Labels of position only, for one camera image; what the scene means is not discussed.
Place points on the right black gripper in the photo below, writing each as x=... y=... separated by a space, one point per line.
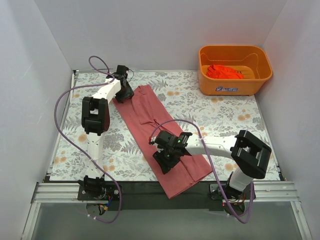
x=164 y=162

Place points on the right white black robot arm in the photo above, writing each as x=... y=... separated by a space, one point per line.
x=250 y=153

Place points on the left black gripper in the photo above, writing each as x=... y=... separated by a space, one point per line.
x=125 y=93

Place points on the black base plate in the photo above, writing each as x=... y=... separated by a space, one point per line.
x=149 y=195

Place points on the aluminium rail frame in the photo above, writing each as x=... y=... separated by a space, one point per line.
x=147 y=214

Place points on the floral patterned table mat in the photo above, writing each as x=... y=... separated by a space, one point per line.
x=178 y=91

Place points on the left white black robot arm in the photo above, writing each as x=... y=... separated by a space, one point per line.
x=95 y=119

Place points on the orange plastic basket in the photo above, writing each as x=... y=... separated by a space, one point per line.
x=249 y=60

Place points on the orange t shirt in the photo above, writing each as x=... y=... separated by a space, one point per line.
x=215 y=71

